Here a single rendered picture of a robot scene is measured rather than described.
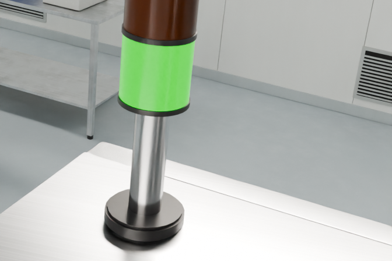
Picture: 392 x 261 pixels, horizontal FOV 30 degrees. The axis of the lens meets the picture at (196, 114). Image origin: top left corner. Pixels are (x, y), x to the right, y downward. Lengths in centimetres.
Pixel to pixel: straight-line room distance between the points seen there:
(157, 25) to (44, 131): 494
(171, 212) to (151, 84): 11
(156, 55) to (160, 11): 3
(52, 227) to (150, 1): 19
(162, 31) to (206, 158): 471
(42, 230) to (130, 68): 14
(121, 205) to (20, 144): 468
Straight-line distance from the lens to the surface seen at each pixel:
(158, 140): 51
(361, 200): 499
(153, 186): 53
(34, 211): 57
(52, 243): 53
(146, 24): 47
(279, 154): 538
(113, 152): 65
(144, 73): 48
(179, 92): 49
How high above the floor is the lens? 240
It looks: 24 degrees down
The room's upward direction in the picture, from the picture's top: 6 degrees clockwise
